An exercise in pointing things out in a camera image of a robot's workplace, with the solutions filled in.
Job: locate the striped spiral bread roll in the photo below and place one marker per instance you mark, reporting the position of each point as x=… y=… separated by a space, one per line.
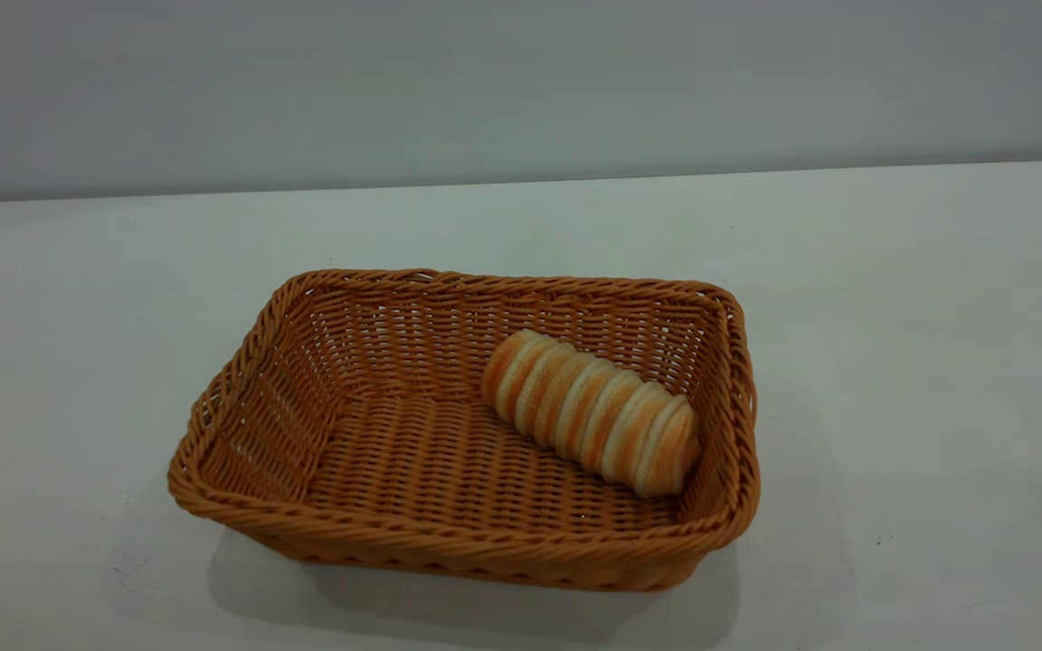
x=593 y=411

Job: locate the woven orange wicker basket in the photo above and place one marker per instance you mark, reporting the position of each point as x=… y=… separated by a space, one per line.
x=412 y=470

